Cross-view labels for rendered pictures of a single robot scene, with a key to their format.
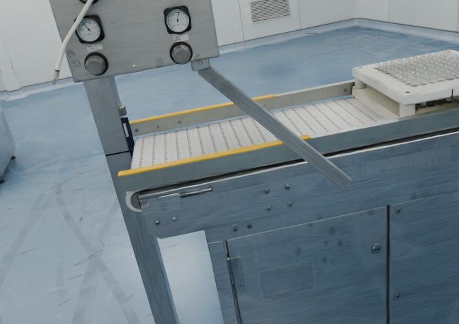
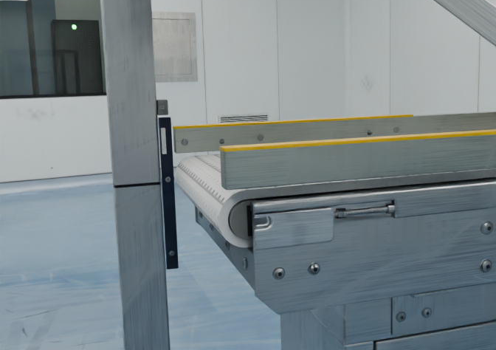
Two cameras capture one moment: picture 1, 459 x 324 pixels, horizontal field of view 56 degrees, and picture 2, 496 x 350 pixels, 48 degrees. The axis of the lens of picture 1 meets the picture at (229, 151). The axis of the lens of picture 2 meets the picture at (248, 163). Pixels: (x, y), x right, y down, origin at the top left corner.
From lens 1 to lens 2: 0.43 m
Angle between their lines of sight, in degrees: 19
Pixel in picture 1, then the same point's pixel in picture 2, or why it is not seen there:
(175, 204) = (322, 232)
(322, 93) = (481, 122)
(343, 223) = not seen: outside the picture
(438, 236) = not seen: outside the picture
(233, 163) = (441, 156)
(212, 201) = (390, 236)
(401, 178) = not seen: outside the picture
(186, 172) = (356, 163)
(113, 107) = (147, 96)
